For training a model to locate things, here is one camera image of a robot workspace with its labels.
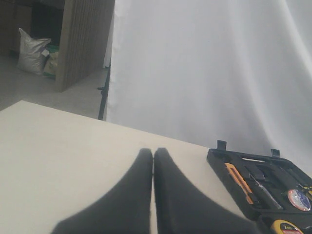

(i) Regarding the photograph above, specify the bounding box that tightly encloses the wooden slatted partition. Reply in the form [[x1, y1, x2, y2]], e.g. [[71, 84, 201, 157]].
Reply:
[[56, 0, 115, 92]]

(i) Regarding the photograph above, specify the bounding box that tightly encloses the clear handle tester screwdriver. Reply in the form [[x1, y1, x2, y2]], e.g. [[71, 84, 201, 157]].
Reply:
[[250, 174, 283, 210]]

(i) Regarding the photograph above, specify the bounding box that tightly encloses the orange utility knife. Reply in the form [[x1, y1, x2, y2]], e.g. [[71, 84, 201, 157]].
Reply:
[[225, 163, 255, 204]]

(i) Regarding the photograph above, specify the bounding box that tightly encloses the black plastic tool case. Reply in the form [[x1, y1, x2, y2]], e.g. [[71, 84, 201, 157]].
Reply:
[[207, 140, 312, 234]]

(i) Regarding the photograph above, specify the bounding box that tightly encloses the white backdrop curtain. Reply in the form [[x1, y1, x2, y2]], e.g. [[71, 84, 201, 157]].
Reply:
[[106, 0, 312, 174]]

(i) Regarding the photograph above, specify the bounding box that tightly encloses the black backdrop stand pole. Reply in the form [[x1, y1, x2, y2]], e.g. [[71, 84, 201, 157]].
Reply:
[[98, 60, 111, 120]]

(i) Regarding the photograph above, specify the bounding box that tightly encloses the green white bag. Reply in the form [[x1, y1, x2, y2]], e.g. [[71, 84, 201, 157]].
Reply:
[[42, 45, 59, 78]]

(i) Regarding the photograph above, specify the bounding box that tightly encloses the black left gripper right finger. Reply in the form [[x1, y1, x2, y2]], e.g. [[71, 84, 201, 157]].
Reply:
[[154, 148, 258, 234]]

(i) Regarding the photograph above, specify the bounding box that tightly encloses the yellow tape measure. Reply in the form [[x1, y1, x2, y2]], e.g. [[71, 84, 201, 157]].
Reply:
[[270, 219, 303, 234]]

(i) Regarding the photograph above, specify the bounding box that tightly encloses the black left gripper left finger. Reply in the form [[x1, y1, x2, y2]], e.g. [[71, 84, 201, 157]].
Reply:
[[52, 148, 153, 234]]

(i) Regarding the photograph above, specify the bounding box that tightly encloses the black electrical tape roll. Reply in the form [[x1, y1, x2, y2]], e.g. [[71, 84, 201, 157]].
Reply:
[[287, 189, 311, 212]]

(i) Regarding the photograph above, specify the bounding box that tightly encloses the grey woven sack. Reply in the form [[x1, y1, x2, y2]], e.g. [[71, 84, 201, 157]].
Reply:
[[17, 28, 51, 75]]

